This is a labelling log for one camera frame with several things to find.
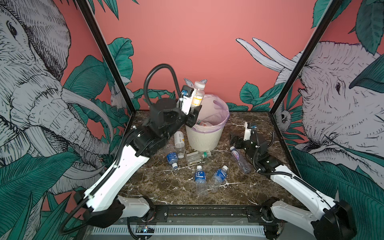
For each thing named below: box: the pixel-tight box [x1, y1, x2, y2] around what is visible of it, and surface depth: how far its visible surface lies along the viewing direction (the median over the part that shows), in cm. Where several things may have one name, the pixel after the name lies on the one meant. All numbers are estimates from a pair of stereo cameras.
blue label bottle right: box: [209, 165, 229, 193], surface depth 85 cm
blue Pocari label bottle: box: [166, 148, 179, 170], surface depth 90 cm
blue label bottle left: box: [194, 165, 208, 196], surface depth 83 cm
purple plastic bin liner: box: [192, 94, 230, 134], surface depth 90 cm
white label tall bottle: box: [174, 130, 185, 159], surface depth 99 cm
